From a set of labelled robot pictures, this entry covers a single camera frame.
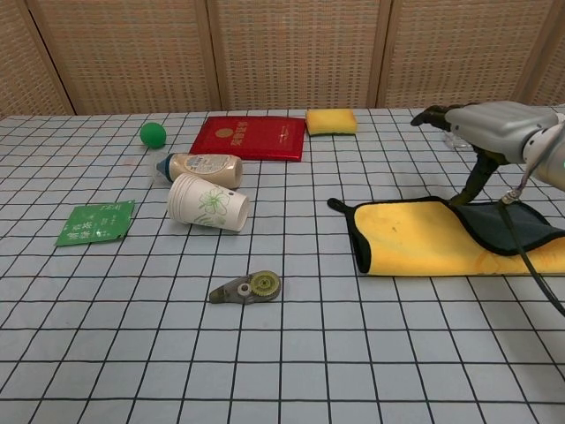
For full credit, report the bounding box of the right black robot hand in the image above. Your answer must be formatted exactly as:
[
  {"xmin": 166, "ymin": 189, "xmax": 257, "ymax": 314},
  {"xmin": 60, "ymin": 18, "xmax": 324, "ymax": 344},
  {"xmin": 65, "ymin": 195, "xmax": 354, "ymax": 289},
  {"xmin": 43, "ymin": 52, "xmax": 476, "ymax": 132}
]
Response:
[{"xmin": 410, "ymin": 101, "xmax": 558, "ymax": 207}]

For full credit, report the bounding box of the grey and yellow cloth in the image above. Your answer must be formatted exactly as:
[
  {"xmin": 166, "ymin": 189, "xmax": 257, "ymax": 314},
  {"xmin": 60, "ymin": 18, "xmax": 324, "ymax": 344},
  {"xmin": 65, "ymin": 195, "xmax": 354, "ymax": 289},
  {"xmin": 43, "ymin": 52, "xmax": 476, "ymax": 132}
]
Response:
[{"xmin": 327, "ymin": 195, "xmax": 565, "ymax": 277}]

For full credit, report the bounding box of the clear bottle green label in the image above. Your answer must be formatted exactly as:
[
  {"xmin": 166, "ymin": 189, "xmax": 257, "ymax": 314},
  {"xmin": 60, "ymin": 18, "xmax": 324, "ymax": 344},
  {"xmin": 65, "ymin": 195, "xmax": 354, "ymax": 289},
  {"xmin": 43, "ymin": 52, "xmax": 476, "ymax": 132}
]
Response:
[{"xmin": 442, "ymin": 131, "xmax": 472, "ymax": 149}]

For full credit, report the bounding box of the woven rattan screen panel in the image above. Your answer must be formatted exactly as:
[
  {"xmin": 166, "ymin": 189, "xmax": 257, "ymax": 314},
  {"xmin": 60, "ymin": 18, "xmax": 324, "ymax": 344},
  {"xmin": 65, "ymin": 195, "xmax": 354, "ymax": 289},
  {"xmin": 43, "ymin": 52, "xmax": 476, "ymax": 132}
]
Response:
[
  {"xmin": 374, "ymin": 0, "xmax": 558, "ymax": 110},
  {"xmin": 26, "ymin": 0, "xmax": 222, "ymax": 116},
  {"xmin": 206, "ymin": 0, "xmax": 394, "ymax": 111},
  {"xmin": 0, "ymin": 0, "xmax": 77, "ymax": 119}
]

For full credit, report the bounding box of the yellow sponge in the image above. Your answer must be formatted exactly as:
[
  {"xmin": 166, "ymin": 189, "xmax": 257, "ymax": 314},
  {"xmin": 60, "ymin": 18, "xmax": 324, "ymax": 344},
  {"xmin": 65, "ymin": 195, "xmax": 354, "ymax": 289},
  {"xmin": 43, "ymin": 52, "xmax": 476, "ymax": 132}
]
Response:
[{"xmin": 305, "ymin": 109, "xmax": 359, "ymax": 137}]

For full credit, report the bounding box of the red certificate booklet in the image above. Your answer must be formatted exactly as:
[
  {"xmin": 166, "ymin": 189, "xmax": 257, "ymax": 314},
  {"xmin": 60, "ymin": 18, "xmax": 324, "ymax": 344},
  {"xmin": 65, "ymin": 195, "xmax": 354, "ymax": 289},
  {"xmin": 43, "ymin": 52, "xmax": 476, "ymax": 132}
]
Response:
[{"xmin": 189, "ymin": 116, "xmax": 307, "ymax": 163}]

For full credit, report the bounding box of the beige bottle blue cap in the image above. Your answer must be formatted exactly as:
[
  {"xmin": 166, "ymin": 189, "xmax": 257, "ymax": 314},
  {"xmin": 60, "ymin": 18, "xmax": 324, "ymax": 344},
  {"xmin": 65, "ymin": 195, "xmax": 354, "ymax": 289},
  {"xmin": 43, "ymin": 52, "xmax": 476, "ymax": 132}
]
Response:
[{"xmin": 154, "ymin": 152, "xmax": 245, "ymax": 190}]

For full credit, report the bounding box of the grey correction tape dispenser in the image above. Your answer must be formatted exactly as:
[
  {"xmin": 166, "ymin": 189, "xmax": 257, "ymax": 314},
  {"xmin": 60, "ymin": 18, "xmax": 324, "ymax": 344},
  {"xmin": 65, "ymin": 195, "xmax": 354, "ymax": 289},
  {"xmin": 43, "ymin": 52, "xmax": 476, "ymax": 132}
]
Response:
[{"xmin": 208, "ymin": 271, "xmax": 283, "ymax": 306}]

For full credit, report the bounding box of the white paper cup stack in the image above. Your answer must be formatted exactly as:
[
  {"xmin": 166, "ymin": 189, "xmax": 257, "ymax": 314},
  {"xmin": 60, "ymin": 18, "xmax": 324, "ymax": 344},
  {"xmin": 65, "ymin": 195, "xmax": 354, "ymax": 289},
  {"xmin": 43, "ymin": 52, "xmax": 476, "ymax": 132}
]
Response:
[{"xmin": 167, "ymin": 172, "xmax": 251, "ymax": 234}]

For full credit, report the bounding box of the green ball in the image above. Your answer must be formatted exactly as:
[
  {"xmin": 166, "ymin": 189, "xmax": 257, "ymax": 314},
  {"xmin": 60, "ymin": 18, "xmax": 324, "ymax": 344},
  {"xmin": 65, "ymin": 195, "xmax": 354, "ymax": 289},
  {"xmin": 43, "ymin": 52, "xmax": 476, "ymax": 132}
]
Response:
[{"xmin": 139, "ymin": 121, "xmax": 168, "ymax": 148}]

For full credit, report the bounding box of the blue checkered tablecloth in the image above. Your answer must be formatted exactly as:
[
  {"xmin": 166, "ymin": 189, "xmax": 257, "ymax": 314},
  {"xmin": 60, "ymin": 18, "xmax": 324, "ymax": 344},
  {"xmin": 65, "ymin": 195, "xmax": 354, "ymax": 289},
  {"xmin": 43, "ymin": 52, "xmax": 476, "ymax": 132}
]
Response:
[{"xmin": 0, "ymin": 104, "xmax": 565, "ymax": 424}]

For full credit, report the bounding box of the green tea sachet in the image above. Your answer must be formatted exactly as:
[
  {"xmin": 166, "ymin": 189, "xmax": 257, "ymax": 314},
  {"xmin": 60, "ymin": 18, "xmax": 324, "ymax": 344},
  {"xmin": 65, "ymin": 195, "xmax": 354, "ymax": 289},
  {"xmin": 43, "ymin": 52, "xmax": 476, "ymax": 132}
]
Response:
[{"xmin": 54, "ymin": 199, "xmax": 137, "ymax": 247}]

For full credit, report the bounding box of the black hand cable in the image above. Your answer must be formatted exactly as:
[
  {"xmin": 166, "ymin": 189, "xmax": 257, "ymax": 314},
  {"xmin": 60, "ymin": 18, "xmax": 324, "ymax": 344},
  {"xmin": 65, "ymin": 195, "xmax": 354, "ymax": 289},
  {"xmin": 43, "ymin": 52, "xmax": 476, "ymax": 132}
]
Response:
[{"xmin": 500, "ymin": 145, "xmax": 565, "ymax": 317}]

